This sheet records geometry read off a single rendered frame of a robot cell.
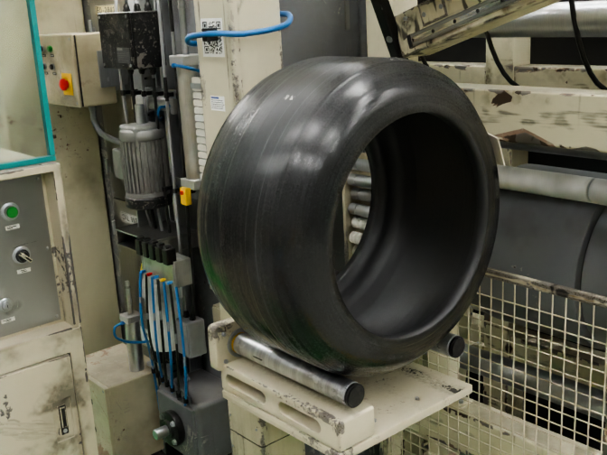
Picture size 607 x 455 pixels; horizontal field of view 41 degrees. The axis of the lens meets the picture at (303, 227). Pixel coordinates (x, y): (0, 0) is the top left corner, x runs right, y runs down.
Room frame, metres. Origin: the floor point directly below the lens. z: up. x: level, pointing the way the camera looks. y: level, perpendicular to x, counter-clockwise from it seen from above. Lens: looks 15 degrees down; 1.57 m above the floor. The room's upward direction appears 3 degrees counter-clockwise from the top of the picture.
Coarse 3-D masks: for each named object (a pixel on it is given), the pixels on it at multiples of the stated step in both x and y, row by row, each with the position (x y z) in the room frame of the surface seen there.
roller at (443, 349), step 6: (450, 336) 1.48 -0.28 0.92; (456, 336) 1.48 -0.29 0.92; (444, 342) 1.47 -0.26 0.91; (450, 342) 1.46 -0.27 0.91; (456, 342) 1.47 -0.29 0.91; (462, 342) 1.48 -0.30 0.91; (432, 348) 1.50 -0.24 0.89; (438, 348) 1.48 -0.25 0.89; (444, 348) 1.47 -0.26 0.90; (450, 348) 1.46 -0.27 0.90; (456, 348) 1.47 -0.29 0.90; (462, 348) 1.48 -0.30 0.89; (444, 354) 1.48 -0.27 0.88; (450, 354) 1.46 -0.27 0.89; (456, 354) 1.47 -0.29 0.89
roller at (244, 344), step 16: (240, 336) 1.54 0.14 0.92; (240, 352) 1.52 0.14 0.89; (256, 352) 1.48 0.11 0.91; (272, 352) 1.45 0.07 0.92; (272, 368) 1.44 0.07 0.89; (288, 368) 1.40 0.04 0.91; (304, 368) 1.37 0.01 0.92; (320, 368) 1.36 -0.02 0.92; (304, 384) 1.37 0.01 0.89; (320, 384) 1.33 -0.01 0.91; (336, 384) 1.31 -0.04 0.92; (352, 384) 1.29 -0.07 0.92; (336, 400) 1.30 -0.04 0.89; (352, 400) 1.28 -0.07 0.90
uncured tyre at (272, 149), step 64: (320, 64) 1.45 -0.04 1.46; (384, 64) 1.38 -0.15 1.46; (256, 128) 1.34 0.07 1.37; (320, 128) 1.27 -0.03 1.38; (384, 128) 1.71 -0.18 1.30; (448, 128) 1.61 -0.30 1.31; (256, 192) 1.26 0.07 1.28; (320, 192) 1.23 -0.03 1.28; (384, 192) 1.71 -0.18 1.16; (448, 192) 1.65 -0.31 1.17; (256, 256) 1.24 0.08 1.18; (320, 256) 1.22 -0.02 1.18; (384, 256) 1.69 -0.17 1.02; (448, 256) 1.61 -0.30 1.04; (256, 320) 1.31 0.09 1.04; (320, 320) 1.23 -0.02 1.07; (384, 320) 1.56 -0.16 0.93; (448, 320) 1.42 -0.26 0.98
